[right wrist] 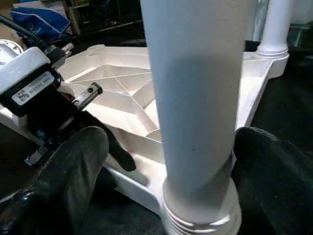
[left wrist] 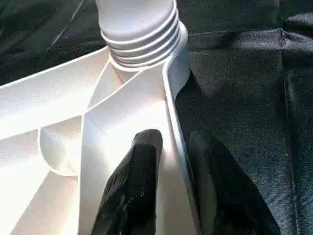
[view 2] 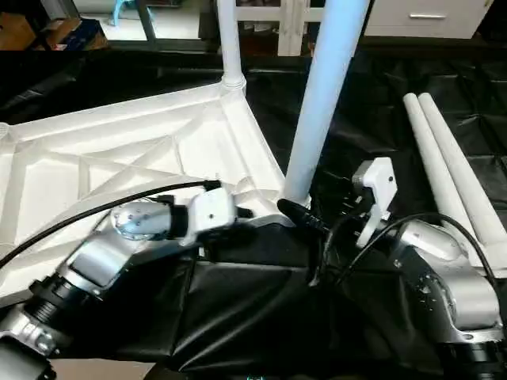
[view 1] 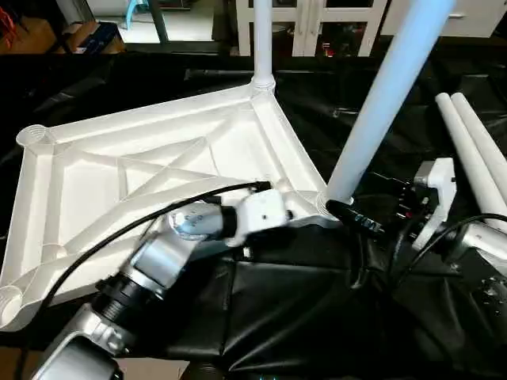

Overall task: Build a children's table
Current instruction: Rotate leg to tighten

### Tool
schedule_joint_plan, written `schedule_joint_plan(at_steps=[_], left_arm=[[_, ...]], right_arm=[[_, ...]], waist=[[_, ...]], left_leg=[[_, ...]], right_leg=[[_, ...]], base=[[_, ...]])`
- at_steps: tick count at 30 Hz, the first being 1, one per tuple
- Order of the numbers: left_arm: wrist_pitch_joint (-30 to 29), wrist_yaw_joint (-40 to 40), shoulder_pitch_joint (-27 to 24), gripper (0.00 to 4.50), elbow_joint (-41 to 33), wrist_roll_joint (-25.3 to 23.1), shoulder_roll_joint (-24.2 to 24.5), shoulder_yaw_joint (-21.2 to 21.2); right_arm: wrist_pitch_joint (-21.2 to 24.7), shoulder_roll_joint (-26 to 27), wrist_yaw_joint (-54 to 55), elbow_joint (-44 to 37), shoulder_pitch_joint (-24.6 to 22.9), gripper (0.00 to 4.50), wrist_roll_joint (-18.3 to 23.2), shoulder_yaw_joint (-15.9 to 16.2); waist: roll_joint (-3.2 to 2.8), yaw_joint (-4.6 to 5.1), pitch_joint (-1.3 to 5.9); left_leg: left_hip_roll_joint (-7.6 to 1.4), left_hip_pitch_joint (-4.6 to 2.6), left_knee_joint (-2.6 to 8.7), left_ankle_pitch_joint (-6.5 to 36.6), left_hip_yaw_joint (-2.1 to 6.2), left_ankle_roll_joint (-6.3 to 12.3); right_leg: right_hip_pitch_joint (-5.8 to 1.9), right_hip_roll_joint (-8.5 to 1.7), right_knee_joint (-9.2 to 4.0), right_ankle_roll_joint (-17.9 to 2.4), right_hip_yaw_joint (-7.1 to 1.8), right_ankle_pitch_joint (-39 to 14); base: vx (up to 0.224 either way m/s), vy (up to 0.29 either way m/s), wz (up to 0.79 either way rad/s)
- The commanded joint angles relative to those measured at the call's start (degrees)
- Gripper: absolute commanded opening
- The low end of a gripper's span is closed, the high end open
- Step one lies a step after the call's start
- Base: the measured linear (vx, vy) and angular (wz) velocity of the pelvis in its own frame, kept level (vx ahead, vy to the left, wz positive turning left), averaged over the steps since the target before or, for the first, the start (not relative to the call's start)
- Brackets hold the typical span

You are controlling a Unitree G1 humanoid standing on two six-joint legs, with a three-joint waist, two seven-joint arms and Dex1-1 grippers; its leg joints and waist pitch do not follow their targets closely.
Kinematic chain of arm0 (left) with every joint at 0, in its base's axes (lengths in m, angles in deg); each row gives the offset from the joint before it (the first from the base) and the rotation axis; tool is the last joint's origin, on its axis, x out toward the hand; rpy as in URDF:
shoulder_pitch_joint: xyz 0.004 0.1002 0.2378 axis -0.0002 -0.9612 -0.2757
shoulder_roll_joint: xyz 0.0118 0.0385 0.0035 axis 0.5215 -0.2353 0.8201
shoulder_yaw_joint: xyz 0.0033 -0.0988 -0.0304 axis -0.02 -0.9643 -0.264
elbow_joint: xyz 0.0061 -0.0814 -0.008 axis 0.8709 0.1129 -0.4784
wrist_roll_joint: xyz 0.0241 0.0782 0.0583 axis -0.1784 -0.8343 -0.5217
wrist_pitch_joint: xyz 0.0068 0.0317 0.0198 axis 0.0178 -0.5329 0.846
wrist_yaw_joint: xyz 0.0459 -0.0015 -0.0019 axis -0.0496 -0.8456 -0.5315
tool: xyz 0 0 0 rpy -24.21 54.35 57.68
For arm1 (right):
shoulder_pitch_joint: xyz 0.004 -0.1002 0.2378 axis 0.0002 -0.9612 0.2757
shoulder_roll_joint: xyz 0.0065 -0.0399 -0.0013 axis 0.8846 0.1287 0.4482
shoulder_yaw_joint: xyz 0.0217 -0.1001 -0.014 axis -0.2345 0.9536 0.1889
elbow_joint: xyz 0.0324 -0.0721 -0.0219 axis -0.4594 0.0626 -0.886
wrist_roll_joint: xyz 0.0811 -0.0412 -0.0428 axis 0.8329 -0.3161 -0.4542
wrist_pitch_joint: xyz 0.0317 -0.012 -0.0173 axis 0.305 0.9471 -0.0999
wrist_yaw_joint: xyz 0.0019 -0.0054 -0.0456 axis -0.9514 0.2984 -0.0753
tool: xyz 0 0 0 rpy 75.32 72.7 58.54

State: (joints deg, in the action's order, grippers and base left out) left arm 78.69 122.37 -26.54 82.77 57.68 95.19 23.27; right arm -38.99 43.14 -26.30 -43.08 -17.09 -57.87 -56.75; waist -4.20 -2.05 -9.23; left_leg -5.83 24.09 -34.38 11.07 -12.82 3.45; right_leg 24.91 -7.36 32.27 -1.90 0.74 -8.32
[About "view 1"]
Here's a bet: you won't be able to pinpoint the white plastic table leg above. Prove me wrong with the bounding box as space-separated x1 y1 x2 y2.
452 92 507 184
251 0 277 93
435 93 507 221
317 0 458 219

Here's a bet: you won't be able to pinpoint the white plastic table top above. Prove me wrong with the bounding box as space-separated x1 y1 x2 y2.
0 77 343 332

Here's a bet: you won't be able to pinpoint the black work mat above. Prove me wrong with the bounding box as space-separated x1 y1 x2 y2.
0 47 507 380

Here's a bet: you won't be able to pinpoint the white drawer unit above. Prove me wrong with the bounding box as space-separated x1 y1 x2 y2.
380 0 507 39

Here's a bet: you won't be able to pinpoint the grey metal pole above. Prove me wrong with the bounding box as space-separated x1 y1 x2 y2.
148 0 170 44

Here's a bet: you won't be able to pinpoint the blue box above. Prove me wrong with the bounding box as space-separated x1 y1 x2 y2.
78 21 124 55

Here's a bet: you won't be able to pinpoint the turquoise plastic stool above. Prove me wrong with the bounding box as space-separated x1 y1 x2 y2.
125 0 153 22

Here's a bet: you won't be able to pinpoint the brown cardboard board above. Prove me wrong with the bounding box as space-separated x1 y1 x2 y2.
0 20 80 55

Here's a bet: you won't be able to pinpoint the red wires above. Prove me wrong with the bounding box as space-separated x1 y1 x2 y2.
0 6 17 50

